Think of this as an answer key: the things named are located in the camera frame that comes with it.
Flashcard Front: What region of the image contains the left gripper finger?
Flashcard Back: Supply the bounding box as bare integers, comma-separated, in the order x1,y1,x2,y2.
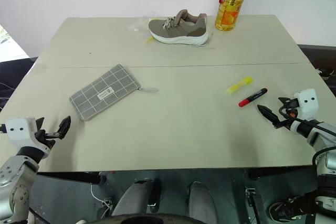
54,115,72,140
35,117,46,132

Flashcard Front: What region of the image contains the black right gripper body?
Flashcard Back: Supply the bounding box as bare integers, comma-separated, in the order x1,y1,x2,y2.
279,99,300,130

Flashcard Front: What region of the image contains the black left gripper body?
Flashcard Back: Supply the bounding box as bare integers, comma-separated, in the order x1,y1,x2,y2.
34,129,57,154

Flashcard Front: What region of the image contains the grey checked pencil pouch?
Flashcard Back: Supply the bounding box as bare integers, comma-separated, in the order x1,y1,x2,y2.
69,63,160,123

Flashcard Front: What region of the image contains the black marker with red cap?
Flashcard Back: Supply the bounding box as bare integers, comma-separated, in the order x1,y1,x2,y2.
238,87,268,108

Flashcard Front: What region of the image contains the yellow highlighter pen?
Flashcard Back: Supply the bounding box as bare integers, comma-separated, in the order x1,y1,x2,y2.
226,76,254,95

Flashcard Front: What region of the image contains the black table support bar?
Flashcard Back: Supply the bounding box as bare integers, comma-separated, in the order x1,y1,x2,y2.
36,171,106,186

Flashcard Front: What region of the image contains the dark low furniture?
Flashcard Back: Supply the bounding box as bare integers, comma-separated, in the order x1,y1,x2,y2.
0,56,39,111

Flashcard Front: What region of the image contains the black sneaker with white sole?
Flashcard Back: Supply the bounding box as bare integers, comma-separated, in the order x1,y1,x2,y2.
267,196,317,222

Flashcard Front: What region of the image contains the grey rounded robot leg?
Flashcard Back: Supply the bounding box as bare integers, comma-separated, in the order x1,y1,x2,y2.
185,180,219,224
111,178,159,217

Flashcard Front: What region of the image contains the cooking oil bottle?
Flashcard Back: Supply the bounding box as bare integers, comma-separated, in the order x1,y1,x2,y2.
215,0,251,32

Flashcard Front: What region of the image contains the black round base rim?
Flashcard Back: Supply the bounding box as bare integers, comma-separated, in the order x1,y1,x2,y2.
99,212,201,224

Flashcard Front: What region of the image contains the taupe sneaker with white sole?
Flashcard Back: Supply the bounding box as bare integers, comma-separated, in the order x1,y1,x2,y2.
148,9,208,46

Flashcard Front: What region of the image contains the clear plastic bag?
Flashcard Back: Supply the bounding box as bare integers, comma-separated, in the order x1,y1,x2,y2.
128,16,158,41

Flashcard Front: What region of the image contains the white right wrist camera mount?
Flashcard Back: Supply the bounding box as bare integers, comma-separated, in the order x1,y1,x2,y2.
293,89,320,120

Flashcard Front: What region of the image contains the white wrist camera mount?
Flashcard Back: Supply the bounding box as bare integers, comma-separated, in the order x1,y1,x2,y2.
4,116,50,159
293,89,320,120

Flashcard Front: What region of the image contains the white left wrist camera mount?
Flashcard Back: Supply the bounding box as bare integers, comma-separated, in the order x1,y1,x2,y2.
4,116,50,159

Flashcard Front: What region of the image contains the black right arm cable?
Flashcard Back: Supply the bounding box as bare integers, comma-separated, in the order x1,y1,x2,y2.
279,105,336,137

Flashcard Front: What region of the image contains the dark furniture with wires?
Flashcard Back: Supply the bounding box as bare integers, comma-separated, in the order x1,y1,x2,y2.
297,44,336,94

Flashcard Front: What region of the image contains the white cable under table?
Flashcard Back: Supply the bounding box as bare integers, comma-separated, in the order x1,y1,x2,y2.
90,184,114,213

